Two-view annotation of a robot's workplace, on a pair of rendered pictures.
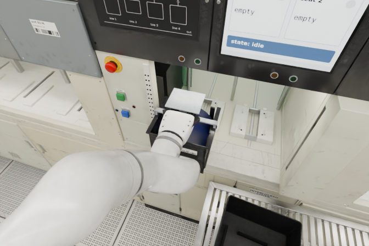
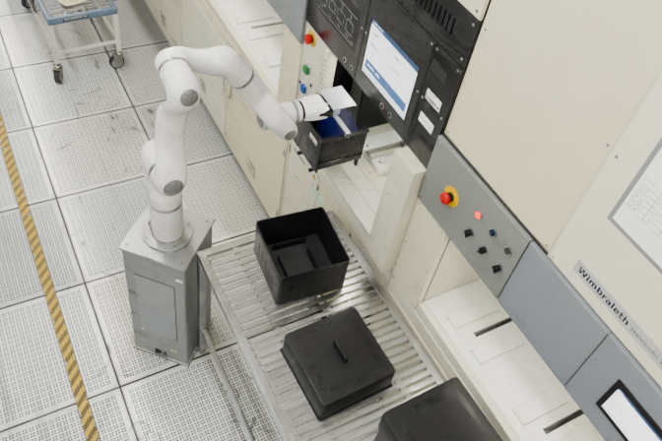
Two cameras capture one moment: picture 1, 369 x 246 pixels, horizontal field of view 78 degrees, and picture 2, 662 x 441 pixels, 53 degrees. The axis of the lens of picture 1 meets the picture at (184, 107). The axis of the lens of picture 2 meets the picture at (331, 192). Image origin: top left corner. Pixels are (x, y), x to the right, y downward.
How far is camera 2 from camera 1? 1.89 m
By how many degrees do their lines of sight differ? 25
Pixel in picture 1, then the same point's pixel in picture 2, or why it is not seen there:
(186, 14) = (353, 30)
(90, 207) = (222, 62)
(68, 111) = (275, 66)
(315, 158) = (384, 202)
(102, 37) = (312, 14)
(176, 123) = (311, 103)
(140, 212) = not seen: hidden behind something
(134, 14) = (331, 11)
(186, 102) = (336, 98)
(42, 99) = (264, 39)
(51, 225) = (210, 56)
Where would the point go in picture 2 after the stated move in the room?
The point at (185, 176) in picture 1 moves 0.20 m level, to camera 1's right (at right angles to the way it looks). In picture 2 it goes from (276, 116) to (315, 149)
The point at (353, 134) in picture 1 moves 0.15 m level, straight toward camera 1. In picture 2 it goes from (400, 180) to (355, 173)
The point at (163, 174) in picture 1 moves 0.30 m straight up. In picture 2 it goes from (264, 102) to (271, 28)
